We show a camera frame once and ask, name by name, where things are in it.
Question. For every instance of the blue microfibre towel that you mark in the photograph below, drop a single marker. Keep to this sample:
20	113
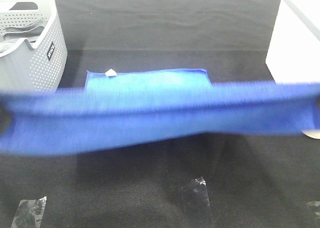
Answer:
142	107

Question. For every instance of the grey towel in basket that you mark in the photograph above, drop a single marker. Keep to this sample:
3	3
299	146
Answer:
9	38

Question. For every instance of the clear tape strip middle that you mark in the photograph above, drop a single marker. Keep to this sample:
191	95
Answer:
196	204

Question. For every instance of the clear tape strip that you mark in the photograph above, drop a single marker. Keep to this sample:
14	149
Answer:
314	206
29	213
196	204

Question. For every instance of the grey perforated laundry basket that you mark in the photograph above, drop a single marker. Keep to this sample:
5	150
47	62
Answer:
32	66

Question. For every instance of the white plastic storage bin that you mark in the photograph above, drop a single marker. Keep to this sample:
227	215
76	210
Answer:
293	52

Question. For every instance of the clear tape strip left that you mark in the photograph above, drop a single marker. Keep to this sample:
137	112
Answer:
29	213

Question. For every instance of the clear tape strip right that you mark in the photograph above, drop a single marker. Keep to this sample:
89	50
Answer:
314	206

